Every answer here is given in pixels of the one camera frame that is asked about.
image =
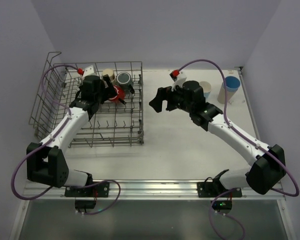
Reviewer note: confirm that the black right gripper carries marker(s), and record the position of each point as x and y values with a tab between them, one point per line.
169	97

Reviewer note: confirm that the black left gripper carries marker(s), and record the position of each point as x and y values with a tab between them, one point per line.
107	90

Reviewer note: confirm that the red mug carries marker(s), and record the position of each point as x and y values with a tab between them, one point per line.
120	96

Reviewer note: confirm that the tall beige cup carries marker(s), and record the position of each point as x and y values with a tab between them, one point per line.
225	93

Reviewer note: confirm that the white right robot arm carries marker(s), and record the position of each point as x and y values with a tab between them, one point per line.
265	162

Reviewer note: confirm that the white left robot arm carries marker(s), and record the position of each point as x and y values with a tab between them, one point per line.
45	162

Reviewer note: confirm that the cream ribbed cup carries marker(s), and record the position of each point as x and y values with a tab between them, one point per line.
111	74

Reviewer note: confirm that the dark grey mug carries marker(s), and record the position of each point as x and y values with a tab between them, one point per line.
125	82

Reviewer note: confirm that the white faceted mug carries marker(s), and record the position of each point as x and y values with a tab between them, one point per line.
207	88

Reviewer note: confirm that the right black controller box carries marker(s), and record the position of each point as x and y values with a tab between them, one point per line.
222	206

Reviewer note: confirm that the black controller box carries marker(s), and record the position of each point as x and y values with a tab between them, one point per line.
84	205
222	206

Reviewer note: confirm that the left black controller box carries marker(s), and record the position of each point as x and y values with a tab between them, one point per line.
84	205

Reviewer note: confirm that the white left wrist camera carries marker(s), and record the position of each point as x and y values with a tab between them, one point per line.
89	71

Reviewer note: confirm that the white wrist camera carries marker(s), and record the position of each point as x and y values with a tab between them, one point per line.
89	71
178	77

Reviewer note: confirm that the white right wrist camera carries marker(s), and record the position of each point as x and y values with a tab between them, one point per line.
178	77

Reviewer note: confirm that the grey wire dish rack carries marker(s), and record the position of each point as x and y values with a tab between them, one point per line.
114	124

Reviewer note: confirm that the aluminium mounting rail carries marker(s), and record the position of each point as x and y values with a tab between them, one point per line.
175	190

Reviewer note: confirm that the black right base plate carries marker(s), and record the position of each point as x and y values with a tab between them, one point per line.
210	190

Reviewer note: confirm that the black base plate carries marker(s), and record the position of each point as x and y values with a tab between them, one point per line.
101	190
210	190

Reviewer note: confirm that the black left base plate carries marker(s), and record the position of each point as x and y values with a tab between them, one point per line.
101	190

